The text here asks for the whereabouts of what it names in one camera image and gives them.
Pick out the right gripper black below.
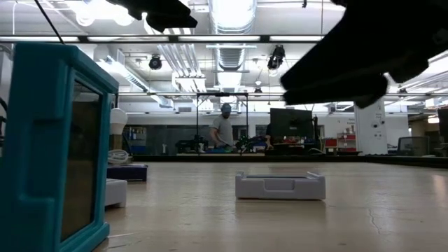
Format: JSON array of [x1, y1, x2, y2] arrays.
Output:
[[279, 0, 448, 109]]

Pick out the white digital thermometer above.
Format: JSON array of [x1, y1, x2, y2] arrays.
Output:
[[234, 171, 327, 201]]

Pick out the teal digital thermometer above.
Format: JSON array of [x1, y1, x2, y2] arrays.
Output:
[[0, 41, 120, 252]]

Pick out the black hanging spotlight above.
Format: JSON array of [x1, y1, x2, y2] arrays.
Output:
[[267, 44, 286, 71], [148, 54, 163, 71]]

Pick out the black monitor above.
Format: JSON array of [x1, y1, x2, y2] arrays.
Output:
[[437, 108, 448, 141], [269, 107, 314, 139]]

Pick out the white pillar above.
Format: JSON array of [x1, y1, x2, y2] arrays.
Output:
[[353, 99, 389, 156]]

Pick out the red storage bins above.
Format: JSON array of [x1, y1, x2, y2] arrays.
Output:
[[323, 132, 358, 153]]

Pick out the black overhead beam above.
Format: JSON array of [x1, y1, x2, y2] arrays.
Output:
[[0, 34, 326, 44]]

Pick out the person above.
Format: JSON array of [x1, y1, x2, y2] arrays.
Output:
[[264, 122, 274, 150], [209, 102, 235, 150]]

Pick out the white light bulb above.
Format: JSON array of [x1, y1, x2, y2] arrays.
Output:
[[110, 107, 129, 151]]

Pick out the blue cabinet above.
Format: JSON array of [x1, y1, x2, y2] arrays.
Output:
[[122, 125, 148, 155]]

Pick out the blue box charger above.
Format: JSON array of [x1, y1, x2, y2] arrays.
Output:
[[106, 163, 149, 183]]

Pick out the light grey digital thermometer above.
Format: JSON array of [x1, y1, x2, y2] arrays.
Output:
[[104, 178, 128, 209]]

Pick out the silver ceiling duct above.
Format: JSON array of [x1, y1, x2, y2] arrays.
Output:
[[209, 0, 258, 110]]

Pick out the black aluminium table frame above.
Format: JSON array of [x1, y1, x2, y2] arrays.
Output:
[[132, 153, 448, 170]]

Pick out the black stand frame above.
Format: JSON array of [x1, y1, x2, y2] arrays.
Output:
[[195, 92, 250, 155]]

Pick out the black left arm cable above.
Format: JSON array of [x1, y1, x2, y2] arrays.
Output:
[[34, 0, 66, 46]]

